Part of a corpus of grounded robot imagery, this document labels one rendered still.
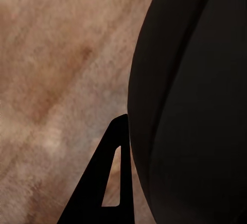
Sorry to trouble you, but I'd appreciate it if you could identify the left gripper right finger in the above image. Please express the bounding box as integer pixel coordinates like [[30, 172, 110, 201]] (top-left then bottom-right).
[[237, 209, 247, 224]]

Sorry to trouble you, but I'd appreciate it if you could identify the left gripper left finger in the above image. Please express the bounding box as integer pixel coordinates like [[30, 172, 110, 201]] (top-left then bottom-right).
[[57, 114, 135, 224]]

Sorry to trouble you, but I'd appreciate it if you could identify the cauldron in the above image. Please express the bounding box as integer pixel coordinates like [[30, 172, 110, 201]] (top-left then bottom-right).
[[127, 0, 247, 224]]

